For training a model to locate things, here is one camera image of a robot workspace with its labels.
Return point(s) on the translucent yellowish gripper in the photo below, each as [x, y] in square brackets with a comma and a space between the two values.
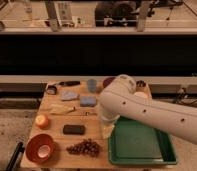
[107, 126]

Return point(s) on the yellow banana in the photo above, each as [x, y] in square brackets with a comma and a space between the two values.
[61, 110]

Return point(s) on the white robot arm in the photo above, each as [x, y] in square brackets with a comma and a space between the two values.
[119, 99]

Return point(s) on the blue plastic cup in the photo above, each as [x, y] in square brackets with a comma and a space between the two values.
[92, 85]

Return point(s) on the dark metal cup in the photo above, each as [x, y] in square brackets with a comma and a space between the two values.
[140, 84]

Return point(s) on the small white cup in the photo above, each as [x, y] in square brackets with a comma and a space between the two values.
[44, 151]

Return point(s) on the metal fork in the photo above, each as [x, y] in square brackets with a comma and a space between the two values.
[91, 114]

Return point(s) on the green plastic tray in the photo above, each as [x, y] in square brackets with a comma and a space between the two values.
[133, 143]

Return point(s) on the bunch of dark grapes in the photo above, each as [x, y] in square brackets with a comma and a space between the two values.
[85, 147]

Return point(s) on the blue sponge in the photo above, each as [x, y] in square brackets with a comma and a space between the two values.
[88, 101]

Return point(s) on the black rectangular block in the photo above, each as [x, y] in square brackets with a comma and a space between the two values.
[74, 129]

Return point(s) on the white round container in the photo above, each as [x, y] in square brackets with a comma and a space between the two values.
[141, 94]

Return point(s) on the purple bowl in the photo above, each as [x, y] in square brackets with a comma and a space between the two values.
[107, 81]

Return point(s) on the grey-blue cloth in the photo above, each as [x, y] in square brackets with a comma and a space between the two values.
[68, 95]

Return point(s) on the orange apple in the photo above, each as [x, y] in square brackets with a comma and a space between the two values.
[42, 121]

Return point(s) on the orange bowl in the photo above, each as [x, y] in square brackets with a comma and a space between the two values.
[35, 143]

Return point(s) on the black object at table edge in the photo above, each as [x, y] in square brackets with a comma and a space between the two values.
[19, 149]

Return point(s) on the black chair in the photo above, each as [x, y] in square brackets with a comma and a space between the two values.
[121, 13]

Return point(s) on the black handled tool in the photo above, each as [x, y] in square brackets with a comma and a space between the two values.
[69, 83]

